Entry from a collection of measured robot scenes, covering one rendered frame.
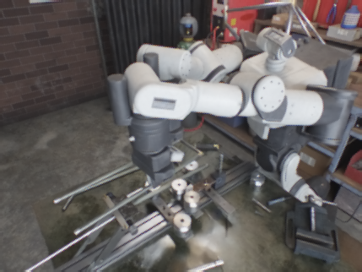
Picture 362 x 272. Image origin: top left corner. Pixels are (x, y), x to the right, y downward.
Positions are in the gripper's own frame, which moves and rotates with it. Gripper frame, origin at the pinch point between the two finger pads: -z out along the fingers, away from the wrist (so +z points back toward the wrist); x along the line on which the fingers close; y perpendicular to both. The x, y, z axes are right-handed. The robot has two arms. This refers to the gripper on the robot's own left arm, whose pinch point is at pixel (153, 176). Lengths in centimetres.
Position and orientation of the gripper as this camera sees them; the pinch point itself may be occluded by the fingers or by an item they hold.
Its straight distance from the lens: 67.4
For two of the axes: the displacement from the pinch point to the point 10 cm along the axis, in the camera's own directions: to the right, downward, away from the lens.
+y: 7.4, -3.9, 5.5
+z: -0.1, -8.2, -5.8
